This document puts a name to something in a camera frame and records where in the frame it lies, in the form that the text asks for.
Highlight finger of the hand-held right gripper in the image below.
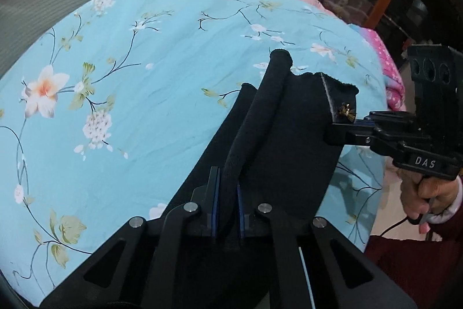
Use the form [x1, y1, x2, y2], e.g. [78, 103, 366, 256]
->
[356, 111, 414, 131]
[324, 123, 385, 149]

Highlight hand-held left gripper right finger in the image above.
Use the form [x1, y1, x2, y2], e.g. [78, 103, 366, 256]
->
[236, 184, 417, 309]

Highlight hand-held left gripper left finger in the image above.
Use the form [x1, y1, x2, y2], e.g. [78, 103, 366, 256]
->
[39, 166, 221, 309]

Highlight black pants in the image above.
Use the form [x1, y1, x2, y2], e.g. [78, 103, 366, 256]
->
[159, 49, 359, 309]

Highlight person's right hand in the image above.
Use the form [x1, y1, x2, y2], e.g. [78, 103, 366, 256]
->
[400, 174, 463, 233]

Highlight pink dotted cloth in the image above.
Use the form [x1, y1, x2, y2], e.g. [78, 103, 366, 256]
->
[349, 24, 406, 111]

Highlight dark red garment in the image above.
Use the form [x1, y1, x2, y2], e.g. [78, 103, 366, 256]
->
[363, 215, 463, 309]

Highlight blue floral bedsheet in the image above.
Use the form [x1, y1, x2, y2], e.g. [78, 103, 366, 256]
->
[0, 0, 389, 307]

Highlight black cable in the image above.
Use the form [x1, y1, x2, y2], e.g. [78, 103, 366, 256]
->
[376, 217, 422, 241]

